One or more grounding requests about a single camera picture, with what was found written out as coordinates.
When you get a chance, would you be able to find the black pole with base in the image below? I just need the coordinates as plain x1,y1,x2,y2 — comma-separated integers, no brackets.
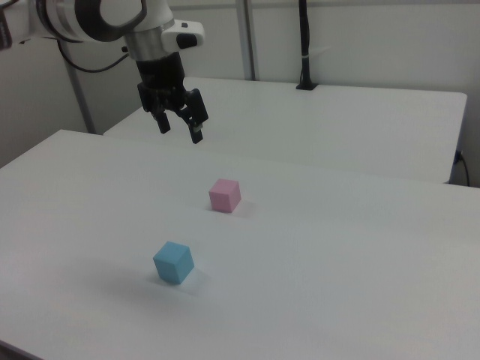
295,0,320,92

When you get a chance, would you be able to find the white side table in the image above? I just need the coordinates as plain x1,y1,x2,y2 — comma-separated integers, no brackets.
102,76,469,185

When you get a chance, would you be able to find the grey partition corner post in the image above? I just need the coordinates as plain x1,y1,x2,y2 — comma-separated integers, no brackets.
65,40,97,134

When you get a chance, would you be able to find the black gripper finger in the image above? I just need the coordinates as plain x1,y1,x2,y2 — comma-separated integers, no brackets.
151,106,173,135
178,88,209,145

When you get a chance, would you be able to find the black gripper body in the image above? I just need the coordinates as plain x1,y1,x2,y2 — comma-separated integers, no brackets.
134,51,191,114

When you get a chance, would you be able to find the pink cube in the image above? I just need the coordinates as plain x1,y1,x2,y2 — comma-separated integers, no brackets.
208,178,242,214

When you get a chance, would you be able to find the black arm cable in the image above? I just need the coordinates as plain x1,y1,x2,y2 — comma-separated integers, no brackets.
55,38,131,73

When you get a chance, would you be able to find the blue pad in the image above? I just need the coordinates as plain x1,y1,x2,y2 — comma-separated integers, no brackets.
152,241,196,286

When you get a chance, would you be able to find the black cable with blue plug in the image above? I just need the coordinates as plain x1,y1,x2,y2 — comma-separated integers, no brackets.
454,149,472,187

